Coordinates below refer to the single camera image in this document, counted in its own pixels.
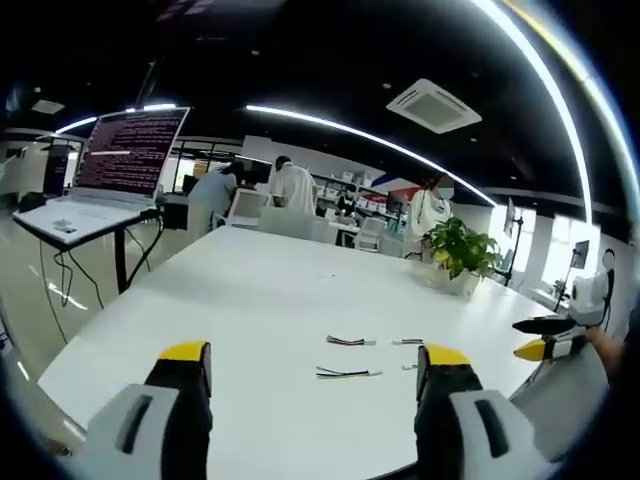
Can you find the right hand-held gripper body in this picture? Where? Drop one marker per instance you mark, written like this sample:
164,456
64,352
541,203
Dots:
590,300

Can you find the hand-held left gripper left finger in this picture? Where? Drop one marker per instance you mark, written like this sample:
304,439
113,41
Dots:
172,400

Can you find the short white JST connector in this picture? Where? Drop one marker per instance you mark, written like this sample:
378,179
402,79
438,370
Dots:
406,342

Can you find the white plant pot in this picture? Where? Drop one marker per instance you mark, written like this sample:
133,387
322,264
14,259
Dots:
450,281

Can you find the small monitor on stand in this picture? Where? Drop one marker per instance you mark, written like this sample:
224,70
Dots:
580,257

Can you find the curved ceiling light strip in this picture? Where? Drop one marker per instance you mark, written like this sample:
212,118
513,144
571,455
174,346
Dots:
560,100

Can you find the small white JST socket piece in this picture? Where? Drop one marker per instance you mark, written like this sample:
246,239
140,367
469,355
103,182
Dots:
407,367

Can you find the green potted plant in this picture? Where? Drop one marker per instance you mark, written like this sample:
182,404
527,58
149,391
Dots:
462,245

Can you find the white office chair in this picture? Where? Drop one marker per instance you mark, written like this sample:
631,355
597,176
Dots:
247,207
371,232

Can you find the dark lectern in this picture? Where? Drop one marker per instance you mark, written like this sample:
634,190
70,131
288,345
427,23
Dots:
59,167

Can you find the long ceiling light strip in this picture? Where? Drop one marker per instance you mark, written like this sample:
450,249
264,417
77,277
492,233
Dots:
380,142

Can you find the black-legged laptop stand table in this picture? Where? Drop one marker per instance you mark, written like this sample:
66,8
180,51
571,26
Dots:
120,260

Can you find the monitor on black stand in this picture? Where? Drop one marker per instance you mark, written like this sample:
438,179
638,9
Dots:
512,235

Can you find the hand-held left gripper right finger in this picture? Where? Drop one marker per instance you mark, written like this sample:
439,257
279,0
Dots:
450,400

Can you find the person's right hand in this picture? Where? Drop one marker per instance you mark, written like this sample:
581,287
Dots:
595,338

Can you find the open white laptop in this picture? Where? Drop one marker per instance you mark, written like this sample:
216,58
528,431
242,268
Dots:
125,160

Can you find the ceiling air conditioner unit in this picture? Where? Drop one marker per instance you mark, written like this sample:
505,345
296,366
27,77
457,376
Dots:
434,106

